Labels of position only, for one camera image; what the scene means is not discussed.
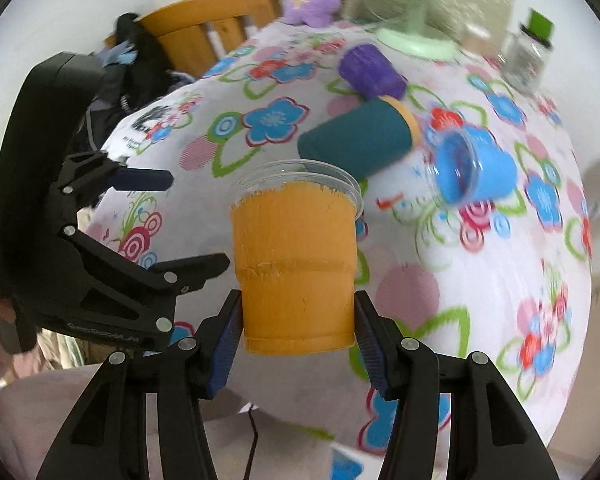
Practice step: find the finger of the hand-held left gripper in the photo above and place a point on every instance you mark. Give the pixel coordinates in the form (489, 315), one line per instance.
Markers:
(200, 267)
(142, 180)

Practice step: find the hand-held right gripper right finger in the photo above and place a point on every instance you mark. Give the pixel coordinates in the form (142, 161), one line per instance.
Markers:
(372, 355)

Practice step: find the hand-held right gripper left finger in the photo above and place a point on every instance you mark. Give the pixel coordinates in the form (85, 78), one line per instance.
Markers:
(226, 347)

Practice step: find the orange cup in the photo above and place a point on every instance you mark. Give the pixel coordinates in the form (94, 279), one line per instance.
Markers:
(292, 270)

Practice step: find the teal cup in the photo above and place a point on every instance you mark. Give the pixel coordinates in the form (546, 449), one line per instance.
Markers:
(360, 135)

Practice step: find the blue cup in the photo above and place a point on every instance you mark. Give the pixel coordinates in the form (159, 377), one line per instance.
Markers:
(490, 167)

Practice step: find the purple cup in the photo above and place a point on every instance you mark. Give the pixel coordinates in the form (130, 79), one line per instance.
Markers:
(372, 72)

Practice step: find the black bag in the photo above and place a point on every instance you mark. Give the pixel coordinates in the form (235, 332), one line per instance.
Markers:
(140, 65)

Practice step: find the floral tablecloth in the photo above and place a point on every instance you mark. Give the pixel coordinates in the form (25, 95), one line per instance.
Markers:
(480, 310)

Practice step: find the wooden chair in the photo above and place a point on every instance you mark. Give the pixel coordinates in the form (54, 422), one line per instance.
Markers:
(190, 35)

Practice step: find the green desk fan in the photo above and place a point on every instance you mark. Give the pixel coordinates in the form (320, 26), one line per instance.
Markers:
(415, 35)

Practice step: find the glass jar with green lid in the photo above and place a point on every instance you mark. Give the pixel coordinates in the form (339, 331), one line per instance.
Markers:
(525, 55)

